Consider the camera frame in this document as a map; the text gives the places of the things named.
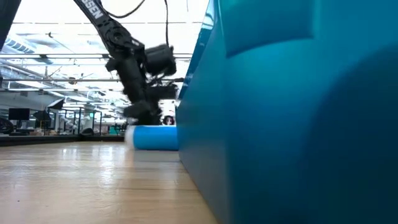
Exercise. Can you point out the person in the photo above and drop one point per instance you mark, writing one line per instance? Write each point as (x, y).
(168, 120)

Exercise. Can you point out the black round object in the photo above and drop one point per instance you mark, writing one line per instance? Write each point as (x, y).
(5, 126)

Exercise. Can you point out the teal plastic tray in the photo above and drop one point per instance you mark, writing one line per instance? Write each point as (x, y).
(295, 124)

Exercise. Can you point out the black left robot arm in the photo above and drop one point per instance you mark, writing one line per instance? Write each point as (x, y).
(105, 25)

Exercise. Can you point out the black table frame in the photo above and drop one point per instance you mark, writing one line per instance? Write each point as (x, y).
(46, 140)

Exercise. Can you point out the blue silicone sealant tube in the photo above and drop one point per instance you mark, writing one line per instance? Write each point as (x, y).
(155, 138)

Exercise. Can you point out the black studio softbox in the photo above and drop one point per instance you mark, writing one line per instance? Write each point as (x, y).
(42, 118)
(56, 104)

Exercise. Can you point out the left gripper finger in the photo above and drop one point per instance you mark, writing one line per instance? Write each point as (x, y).
(135, 110)
(154, 115)

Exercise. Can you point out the black background monitor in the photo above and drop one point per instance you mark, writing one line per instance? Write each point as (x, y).
(18, 114)

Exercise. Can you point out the thin overhead metal bar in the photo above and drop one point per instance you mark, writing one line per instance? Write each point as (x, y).
(46, 80)

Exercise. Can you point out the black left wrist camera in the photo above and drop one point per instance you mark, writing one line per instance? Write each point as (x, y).
(160, 60)

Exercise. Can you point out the black background rig frame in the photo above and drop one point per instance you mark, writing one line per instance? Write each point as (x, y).
(79, 109)

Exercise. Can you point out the grey overhead metal bar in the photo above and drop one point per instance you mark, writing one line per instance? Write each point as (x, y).
(46, 56)

